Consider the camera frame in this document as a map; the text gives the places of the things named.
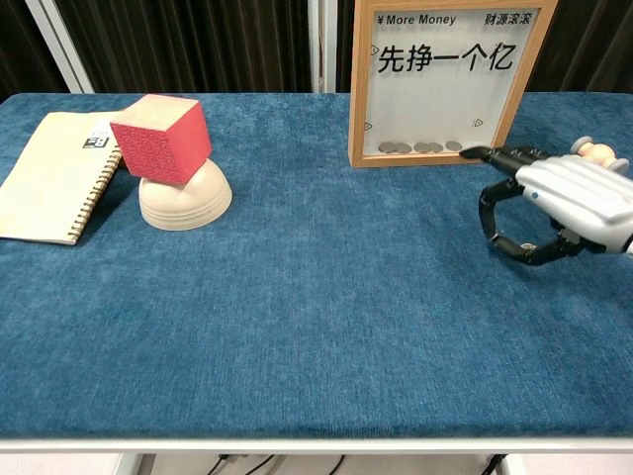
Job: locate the right black-fingered robot hand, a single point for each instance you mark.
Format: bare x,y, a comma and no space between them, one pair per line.
578,198

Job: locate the small wooden toy hammer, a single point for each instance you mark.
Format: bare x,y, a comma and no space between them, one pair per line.
601,152

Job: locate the blue velvet table cloth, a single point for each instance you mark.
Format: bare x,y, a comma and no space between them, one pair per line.
297,321

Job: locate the beige upturned bowl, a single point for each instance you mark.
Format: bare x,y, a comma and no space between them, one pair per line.
188,208

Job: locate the red cube block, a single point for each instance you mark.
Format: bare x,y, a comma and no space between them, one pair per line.
163,148

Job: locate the white table leg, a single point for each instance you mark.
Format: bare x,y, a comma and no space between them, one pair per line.
136,465

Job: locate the beige spiral notebook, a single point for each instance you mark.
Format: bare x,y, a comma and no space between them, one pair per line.
44,183

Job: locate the wooden frame money box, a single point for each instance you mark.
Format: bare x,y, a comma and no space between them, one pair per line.
358,99

